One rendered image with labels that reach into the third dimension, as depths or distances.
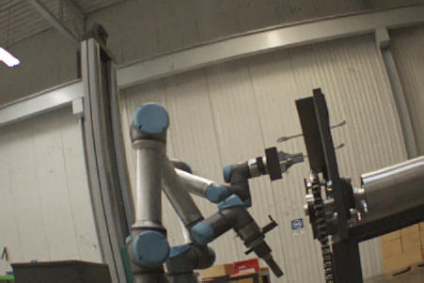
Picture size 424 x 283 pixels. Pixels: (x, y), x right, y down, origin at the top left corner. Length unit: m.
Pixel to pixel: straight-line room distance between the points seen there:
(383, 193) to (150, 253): 0.72
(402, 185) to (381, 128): 11.08
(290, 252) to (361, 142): 2.93
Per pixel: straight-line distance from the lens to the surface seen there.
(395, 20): 12.88
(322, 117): 1.45
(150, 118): 1.77
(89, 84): 2.17
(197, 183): 2.24
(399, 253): 9.49
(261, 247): 1.77
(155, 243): 1.68
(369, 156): 12.35
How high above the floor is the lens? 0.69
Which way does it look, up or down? 17 degrees up
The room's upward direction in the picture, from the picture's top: 10 degrees counter-clockwise
